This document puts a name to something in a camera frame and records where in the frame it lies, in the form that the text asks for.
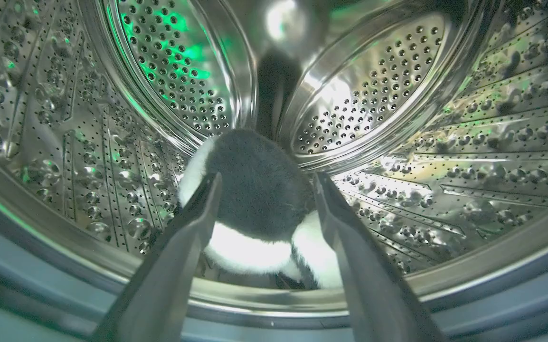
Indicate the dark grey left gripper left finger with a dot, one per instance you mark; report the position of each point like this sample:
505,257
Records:
165,280

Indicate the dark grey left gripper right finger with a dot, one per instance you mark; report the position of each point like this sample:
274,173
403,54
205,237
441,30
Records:
373,285

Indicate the black and white plush toy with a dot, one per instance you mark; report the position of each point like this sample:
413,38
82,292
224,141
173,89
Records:
259,190

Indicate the grey rubber door gasket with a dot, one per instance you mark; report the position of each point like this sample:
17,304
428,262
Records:
506,304

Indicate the steel washing machine drum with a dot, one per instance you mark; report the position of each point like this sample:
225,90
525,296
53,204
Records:
397,118

